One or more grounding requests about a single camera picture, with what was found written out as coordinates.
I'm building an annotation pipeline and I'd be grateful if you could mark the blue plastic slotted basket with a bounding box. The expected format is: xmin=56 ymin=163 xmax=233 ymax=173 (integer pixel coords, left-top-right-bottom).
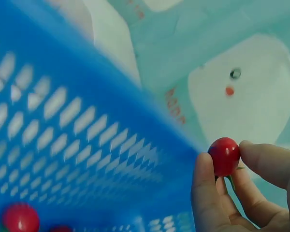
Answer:
xmin=0 ymin=0 xmax=208 ymax=232

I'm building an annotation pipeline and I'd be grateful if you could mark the red cherry tomato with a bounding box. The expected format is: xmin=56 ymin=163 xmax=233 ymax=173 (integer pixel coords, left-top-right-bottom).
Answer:
xmin=1 ymin=202 xmax=41 ymax=232
xmin=49 ymin=225 xmax=73 ymax=232
xmin=207 ymin=137 xmax=246 ymax=191

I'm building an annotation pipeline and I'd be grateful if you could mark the person's right hand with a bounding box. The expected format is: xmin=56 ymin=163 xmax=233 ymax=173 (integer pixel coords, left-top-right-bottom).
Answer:
xmin=191 ymin=141 xmax=290 ymax=232

